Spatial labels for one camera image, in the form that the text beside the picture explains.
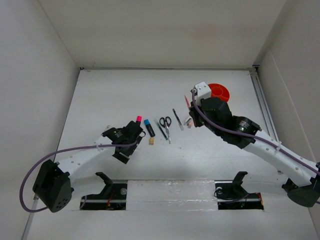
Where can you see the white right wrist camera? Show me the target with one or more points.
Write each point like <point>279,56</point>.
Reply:
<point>201,91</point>

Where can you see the aluminium rail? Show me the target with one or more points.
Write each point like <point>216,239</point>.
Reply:
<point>266,114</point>

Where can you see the blue cap black highlighter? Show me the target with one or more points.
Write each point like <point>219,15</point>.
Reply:
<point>149,128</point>

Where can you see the pink cap black highlighter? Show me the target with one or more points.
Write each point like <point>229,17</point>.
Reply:
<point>139,119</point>

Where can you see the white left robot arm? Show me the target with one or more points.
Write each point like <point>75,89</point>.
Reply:
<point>58,182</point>

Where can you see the beige eraser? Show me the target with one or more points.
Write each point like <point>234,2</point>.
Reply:
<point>151,141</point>

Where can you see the orange round desk organizer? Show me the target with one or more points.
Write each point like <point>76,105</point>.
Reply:
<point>219,91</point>

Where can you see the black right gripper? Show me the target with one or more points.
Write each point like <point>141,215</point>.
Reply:
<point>194,112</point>

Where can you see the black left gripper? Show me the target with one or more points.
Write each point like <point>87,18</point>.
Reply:
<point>124,156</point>

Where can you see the black handled scissors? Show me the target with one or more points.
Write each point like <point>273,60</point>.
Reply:
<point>166,122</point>

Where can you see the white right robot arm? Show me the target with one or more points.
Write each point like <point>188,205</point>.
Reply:
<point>299,179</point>

